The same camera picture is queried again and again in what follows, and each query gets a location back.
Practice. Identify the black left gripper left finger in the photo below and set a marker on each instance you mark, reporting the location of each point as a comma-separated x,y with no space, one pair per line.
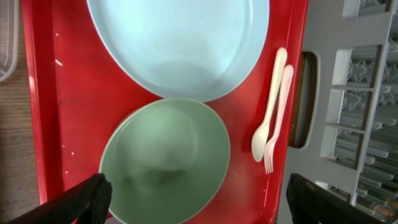
87,202

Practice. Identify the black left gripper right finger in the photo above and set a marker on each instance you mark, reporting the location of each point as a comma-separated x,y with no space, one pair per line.
311,204

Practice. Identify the green bowl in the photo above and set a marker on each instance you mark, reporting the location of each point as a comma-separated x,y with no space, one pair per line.
166,161

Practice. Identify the grey dishwasher rack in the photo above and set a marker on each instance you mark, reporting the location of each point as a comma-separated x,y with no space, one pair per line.
346,136

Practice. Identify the clear plastic waste bin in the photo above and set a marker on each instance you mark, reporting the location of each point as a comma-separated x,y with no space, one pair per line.
9,37

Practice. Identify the white plastic spoon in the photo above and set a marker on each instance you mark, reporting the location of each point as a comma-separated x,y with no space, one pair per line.
260,136

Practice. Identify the pink plastic fork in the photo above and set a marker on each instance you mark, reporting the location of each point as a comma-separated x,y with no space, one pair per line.
282,101

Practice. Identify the light blue plate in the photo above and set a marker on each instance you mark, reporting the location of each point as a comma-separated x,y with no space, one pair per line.
199,49

